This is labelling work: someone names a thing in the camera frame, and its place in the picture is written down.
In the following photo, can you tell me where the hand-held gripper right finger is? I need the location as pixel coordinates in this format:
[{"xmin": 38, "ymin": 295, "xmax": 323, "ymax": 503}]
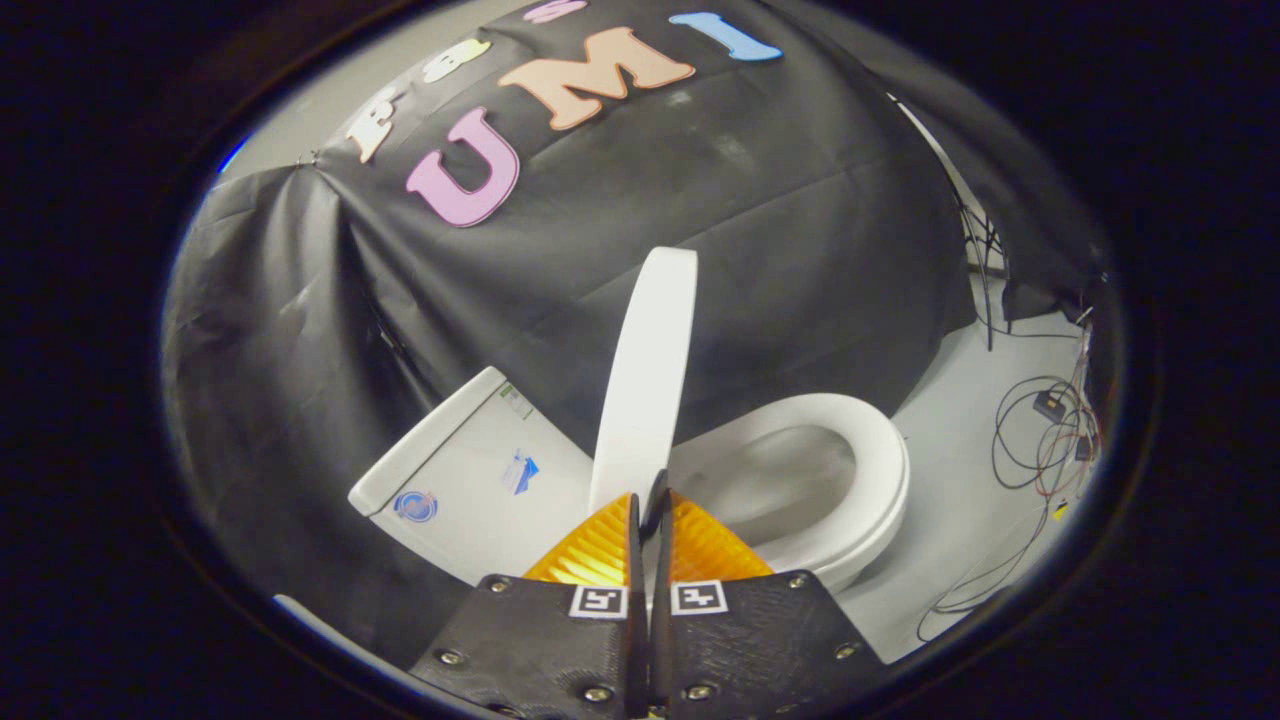
[{"xmin": 647, "ymin": 488, "xmax": 888, "ymax": 720}]

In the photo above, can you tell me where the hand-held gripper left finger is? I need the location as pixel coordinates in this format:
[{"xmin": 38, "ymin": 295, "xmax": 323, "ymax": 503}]
[{"xmin": 409, "ymin": 491, "xmax": 648, "ymax": 720}]

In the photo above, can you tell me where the black pull tab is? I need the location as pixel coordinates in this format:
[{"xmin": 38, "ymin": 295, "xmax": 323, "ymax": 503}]
[{"xmin": 641, "ymin": 468, "xmax": 671, "ymax": 532}]

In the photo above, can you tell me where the white toilet lid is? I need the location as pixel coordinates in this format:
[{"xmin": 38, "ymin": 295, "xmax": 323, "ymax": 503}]
[{"xmin": 587, "ymin": 246, "xmax": 700, "ymax": 523}]

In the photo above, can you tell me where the white toilet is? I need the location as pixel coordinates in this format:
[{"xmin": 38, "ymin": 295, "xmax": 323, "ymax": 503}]
[{"xmin": 347, "ymin": 365, "xmax": 912, "ymax": 597}]

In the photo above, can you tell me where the white toilet seat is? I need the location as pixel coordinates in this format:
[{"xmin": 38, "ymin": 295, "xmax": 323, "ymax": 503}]
[{"xmin": 668, "ymin": 392, "xmax": 912, "ymax": 576}]

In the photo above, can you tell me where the black backdrop cloth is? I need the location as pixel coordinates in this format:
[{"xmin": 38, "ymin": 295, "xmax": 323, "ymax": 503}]
[{"xmin": 163, "ymin": 0, "xmax": 1113, "ymax": 663}]

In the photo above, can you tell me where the floor cable bundle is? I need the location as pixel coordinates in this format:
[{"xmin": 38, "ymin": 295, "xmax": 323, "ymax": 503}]
[{"xmin": 914, "ymin": 372, "xmax": 1103, "ymax": 643}]

